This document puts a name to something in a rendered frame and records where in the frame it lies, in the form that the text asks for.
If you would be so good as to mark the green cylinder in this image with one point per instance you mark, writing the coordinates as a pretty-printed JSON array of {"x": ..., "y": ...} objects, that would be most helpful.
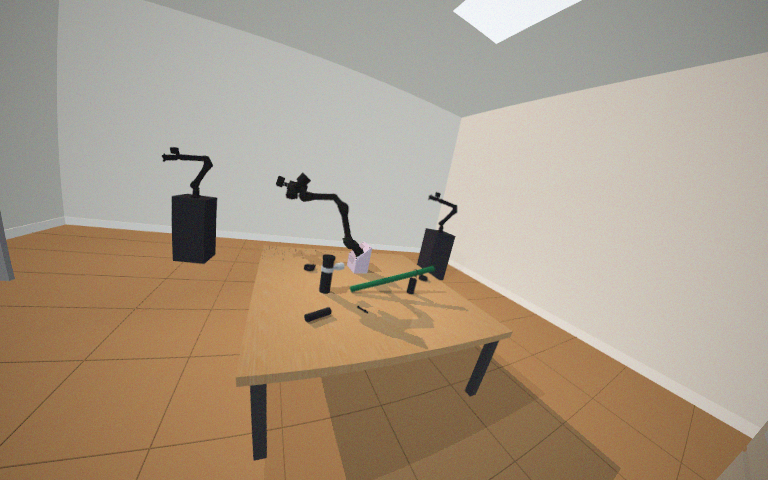
[{"x": 391, "y": 279}]

